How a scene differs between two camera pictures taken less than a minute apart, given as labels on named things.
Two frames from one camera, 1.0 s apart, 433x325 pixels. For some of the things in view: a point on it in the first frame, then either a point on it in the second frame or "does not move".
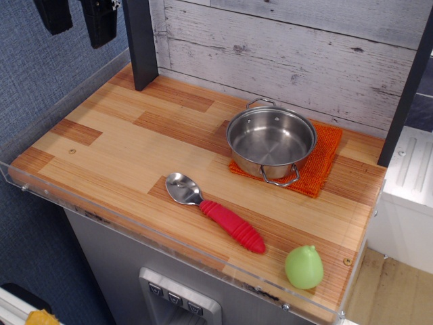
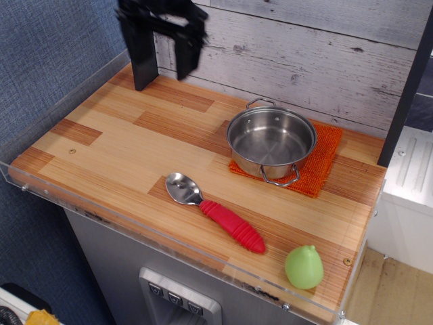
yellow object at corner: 41,317 does not move
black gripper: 101,17 -> 168,15
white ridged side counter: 402,225 does not move
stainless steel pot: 270,141 does not move
